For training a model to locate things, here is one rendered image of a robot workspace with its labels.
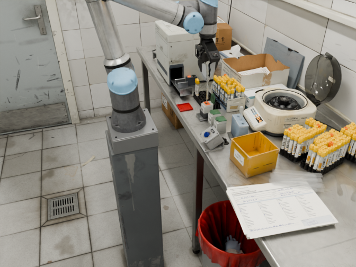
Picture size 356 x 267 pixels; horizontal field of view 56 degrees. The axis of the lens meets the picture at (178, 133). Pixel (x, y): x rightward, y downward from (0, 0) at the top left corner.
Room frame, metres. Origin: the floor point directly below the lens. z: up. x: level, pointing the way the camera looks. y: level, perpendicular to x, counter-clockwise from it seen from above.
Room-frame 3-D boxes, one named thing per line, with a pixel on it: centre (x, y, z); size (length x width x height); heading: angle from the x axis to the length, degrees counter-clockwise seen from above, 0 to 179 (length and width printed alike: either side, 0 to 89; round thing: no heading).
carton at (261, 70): (1.72, -0.42, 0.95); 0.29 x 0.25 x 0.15; 108
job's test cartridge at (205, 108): (1.41, -0.14, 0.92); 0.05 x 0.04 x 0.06; 108
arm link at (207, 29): (1.42, -0.13, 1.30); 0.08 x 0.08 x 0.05
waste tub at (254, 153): (1.04, -0.29, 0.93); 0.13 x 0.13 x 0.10; 22
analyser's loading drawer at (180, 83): (1.70, -0.02, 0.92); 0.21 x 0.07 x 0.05; 18
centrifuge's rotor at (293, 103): (1.36, -0.49, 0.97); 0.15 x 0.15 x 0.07
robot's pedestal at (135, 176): (1.24, 0.21, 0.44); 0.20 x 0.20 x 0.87; 18
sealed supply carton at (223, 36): (2.38, -0.23, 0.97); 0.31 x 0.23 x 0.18; 11
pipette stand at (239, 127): (1.22, -0.26, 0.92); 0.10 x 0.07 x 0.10; 9
